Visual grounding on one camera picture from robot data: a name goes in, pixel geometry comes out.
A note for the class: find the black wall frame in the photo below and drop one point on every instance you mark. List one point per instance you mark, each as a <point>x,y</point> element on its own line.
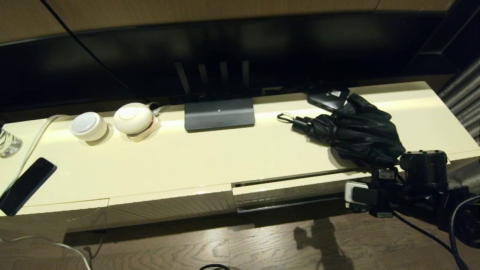
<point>450,41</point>

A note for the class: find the black umbrella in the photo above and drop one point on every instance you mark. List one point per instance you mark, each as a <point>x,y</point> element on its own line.
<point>356,131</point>

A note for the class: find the black set-top box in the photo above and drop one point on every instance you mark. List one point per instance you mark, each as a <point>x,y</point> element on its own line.
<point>326,98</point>

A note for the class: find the cream ribbed drawer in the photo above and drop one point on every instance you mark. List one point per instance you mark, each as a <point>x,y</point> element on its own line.
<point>292,189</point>

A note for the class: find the black flat television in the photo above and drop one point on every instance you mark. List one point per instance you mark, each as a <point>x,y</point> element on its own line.
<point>262,48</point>

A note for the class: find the small white round speaker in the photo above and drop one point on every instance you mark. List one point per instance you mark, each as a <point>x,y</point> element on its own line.
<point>89,126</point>

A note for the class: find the grey television base plate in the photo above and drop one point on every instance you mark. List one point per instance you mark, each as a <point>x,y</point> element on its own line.
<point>219,118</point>

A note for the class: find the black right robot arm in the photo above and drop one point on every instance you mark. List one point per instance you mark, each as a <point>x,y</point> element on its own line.
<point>423,168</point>

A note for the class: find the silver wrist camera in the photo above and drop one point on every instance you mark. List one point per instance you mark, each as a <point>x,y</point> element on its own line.
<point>350,193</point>

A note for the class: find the black smartphone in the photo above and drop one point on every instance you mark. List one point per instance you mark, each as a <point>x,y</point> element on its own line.
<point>27,185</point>

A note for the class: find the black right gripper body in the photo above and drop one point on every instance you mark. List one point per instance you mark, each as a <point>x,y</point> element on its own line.
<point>385,198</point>

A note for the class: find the clear drinking glass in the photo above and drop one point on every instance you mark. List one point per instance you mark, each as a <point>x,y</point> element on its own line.
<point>8,144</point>

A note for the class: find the large white round speaker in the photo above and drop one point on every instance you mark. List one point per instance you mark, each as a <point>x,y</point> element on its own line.
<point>132,118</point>

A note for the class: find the grey pleated curtain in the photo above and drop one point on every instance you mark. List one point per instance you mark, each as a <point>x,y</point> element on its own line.
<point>465,97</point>

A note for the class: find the white ribbed cabinet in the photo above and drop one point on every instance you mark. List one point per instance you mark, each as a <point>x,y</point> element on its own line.
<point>187,161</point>

